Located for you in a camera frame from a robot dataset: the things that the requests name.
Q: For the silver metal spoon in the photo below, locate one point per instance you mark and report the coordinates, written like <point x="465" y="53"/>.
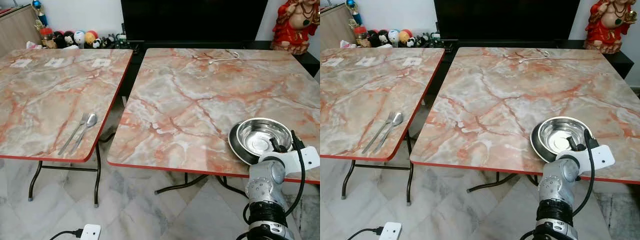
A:
<point x="91" y="120"/>
<point x="397" y="119"/>

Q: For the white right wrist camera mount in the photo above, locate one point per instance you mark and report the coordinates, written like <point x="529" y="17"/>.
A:
<point x="308" y="157"/>
<point x="603" y="156"/>

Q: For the black and white panda toy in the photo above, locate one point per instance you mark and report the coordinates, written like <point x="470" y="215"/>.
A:
<point x="97" y="43"/>
<point x="411" y="42"/>

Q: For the large marble folding table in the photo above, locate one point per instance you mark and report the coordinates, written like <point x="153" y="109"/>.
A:
<point x="500" y="95"/>
<point x="200" y="100"/>

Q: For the black round plush toy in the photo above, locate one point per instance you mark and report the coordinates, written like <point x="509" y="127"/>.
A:
<point x="378" y="38"/>
<point x="64" y="40"/>

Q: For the white square table sticker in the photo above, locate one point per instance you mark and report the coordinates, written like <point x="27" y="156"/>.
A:
<point x="101" y="62"/>
<point x="334" y="62"/>
<point x="54" y="62"/>
<point x="21" y="63"/>

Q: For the light wooden cabinet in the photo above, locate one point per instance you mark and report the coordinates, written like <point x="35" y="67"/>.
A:
<point x="17" y="30"/>
<point x="335" y="27"/>

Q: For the crumpled white paper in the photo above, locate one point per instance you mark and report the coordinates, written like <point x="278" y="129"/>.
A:
<point x="34" y="45"/>
<point x="347" y="44"/>

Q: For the stainless steel bowl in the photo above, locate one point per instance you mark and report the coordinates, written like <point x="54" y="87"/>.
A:
<point x="255" y="135"/>
<point x="555" y="132"/>

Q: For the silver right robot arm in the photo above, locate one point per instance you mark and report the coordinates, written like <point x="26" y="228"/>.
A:
<point x="267" y="181"/>
<point x="557" y="181"/>

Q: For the red laughing Buddha statue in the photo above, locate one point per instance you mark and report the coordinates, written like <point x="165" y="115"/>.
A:
<point x="607" y="27"/>
<point x="295" y="27"/>

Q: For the small marble folding table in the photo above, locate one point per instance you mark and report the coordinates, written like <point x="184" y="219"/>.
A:
<point x="45" y="95"/>
<point x="360" y="95"/>

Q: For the silver metal fork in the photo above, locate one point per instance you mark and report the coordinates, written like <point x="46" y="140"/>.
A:
<point x="380" y="131"/>
<point x="75" y="132"/>

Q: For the blue and gold figurine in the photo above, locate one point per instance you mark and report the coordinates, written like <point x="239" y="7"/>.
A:
<point x="40" y="12"/>
<point x="353" y="11"/>

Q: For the white and blue round toy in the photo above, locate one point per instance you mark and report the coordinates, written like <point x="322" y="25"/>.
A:
<point x="394" y="36"/>
<point x="79" y="38"/>

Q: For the orange and yellow round toy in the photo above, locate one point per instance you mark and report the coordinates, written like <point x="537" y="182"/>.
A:
<point x="406" y="35"/>
<point x="91" y="36"/>

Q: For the black television screen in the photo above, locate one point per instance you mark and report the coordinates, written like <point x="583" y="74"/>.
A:
<point x="507" y="20"/>
<point x="195" y="20"/>

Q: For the dark green toy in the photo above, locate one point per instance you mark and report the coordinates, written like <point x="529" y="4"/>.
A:
<point x="429" y="40"/>
<point x="114" y="41"/>

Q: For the red lidded jar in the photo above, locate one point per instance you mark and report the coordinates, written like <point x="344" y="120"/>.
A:
<point x="47" y="37"/>
<point x="360" y="36"/>

